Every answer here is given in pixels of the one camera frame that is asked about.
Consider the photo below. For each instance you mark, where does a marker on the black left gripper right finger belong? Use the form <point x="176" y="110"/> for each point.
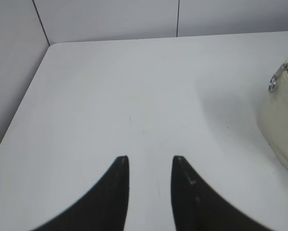
<point x="197" y="207"/>

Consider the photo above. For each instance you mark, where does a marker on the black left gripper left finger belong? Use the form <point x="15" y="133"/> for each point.
<point x="103" y="208"/>

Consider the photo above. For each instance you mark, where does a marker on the cream zippered bag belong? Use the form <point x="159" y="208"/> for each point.
<point x="273" y="114"/>

